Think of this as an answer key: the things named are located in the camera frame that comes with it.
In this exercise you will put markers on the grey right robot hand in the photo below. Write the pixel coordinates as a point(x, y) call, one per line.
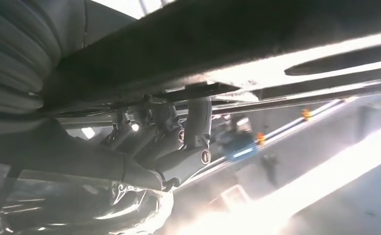
point(64, 194)

